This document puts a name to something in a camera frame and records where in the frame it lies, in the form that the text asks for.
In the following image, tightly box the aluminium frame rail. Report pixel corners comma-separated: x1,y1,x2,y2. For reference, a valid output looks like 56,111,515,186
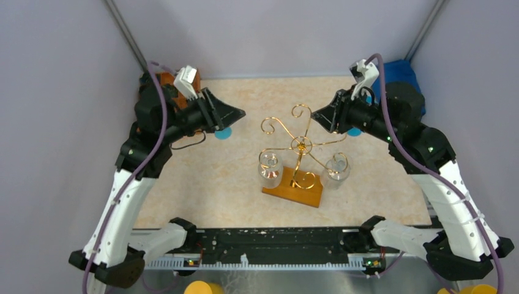
107,250,460,293

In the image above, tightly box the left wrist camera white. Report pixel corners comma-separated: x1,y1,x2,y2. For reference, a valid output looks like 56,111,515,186
173,65,198,100

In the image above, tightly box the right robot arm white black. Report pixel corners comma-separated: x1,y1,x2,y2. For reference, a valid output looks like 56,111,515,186
311,82,514,281

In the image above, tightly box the blue folded cloth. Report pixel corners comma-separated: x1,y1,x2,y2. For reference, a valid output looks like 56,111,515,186
372,59,426,119

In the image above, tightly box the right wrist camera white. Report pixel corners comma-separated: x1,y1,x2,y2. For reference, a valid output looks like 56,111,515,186
349,59,379,100

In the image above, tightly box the blue wine glass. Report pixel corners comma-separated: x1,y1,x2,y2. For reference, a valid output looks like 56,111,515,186
347,127,363,137
214,127,233,140

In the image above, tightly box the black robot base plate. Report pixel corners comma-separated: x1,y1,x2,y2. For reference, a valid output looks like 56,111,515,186
171,227,396,265

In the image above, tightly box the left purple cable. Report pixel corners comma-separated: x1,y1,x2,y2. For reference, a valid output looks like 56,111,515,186
81,61,179,294

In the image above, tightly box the gold wire glass rack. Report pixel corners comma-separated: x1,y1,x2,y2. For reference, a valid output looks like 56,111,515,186
258,116,346,187

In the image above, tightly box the yellow object bottom centre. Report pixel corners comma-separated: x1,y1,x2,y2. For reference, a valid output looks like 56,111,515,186
184,281,224,294

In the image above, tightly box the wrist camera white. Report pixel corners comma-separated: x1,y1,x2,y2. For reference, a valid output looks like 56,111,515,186
173,65,198,100
349,59,379,100

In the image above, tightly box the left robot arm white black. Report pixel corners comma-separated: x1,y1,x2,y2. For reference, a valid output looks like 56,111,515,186
69,83,245,293

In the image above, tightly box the yellow object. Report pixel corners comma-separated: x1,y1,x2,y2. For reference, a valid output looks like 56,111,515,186
437,284,498,294
184,281,224,294

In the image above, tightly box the orange wooden rack base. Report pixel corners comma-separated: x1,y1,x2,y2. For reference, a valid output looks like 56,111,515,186
261,167,323,208

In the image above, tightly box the clear wine glass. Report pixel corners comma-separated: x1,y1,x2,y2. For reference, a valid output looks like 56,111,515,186
258,151,283,189
320,153,351,190

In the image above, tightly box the yellow object bottom right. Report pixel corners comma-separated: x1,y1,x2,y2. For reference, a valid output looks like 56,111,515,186
437,284,498,294

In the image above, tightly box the orange compartment tray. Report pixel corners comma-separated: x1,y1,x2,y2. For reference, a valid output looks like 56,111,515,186
134,72,188,135

